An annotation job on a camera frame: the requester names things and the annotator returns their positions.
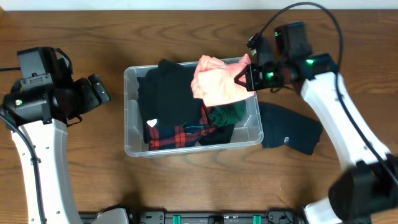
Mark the black garment with tag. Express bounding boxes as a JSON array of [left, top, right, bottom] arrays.
[[137, 60, 203, 128]]

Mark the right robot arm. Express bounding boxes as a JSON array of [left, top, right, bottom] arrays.
[[235, 30, 397, 223]]

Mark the black gathered garment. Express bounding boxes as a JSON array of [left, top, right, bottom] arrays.
[[198, 124, 234, 146]]

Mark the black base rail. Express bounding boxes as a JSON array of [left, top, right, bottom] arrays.
[[127, 210, 305, 224]]

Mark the coral pink garment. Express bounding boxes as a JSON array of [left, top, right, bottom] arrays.
[[191, 54, 254, 107]]

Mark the red navy plaid shirt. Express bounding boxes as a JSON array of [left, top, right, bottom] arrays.
[[145, 106, 216, 151]]

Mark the dark green garment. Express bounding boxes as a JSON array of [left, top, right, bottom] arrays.
[[208, 100, 246, 127]]

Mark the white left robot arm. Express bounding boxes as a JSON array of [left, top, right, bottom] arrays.
[[1, 74, 110, 223]]

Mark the clear plastic storage bin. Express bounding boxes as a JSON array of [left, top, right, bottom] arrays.
[[124, 57, 264, 157]]

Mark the dark teal garment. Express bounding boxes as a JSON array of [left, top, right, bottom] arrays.
[[259, 102, 323, 155]]

